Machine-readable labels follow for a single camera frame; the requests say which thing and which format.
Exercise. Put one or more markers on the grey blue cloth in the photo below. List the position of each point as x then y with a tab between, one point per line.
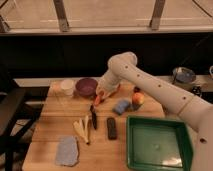
67	152

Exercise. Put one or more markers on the cream banana peel toy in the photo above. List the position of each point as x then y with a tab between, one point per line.
81	128

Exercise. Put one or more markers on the dark red grapes bunch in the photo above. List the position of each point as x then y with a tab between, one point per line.
136	89

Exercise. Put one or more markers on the white paper cup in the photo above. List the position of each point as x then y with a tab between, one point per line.
67	86

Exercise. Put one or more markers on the black rectangular block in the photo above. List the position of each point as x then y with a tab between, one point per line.
111	127

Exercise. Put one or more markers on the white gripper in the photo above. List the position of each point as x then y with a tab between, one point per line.
107	84

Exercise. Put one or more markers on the orange bowl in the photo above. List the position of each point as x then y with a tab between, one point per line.
118	88

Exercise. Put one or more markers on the grey metal bowl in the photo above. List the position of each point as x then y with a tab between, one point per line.
183	75

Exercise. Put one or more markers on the black handled knife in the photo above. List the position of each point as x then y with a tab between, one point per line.
94	116

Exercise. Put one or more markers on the red yellow apple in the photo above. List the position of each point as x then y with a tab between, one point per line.
138	98

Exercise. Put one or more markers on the blue sponge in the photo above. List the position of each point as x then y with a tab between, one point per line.
121	106

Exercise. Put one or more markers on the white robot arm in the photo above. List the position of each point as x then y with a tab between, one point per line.
192	109

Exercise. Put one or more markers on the green plastic tray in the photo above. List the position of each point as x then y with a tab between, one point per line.
154	144

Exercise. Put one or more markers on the dark chair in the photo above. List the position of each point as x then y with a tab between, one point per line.
12	108

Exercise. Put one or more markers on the purple bowl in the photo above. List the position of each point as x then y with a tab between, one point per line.
86	87

